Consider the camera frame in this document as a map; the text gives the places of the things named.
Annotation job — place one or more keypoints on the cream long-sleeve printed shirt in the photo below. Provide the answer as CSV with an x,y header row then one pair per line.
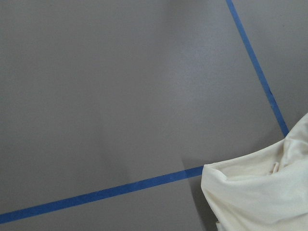
x,y
263,191

